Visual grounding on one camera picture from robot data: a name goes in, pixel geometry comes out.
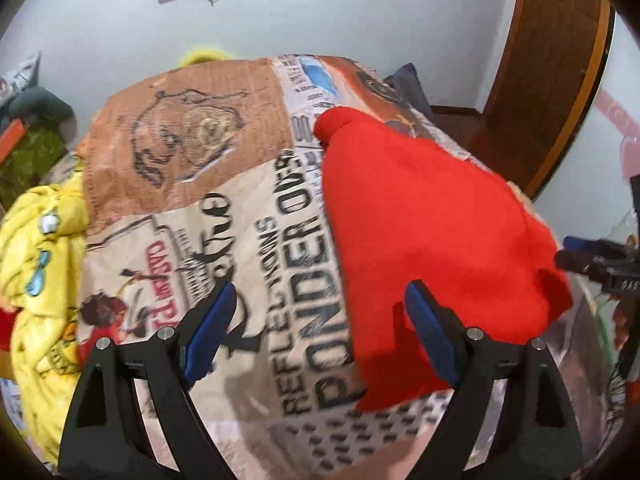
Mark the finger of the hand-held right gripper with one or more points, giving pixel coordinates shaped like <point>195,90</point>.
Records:
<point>575,261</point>
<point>580,244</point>

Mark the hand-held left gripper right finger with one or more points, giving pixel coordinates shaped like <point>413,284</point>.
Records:
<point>430,330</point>

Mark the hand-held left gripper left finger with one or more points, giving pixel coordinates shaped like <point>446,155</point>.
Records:
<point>210,330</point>

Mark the red sweater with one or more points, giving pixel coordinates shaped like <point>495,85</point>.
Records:
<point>425,210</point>

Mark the pink band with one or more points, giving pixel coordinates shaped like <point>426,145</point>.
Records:
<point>617,110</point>

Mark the printed blanket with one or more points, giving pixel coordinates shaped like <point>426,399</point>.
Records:
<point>200,160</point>

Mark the brown wooden door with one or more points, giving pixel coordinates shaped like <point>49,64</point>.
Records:
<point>550,60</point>

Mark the yellow cartoon print garment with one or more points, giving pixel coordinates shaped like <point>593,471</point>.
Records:
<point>35,260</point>

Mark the green cloth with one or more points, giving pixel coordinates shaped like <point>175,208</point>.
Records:
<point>35,165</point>

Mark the orange box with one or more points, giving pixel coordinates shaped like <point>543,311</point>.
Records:
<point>12,140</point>

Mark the orange wooden door frame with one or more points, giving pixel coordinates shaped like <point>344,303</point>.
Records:
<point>597,85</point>

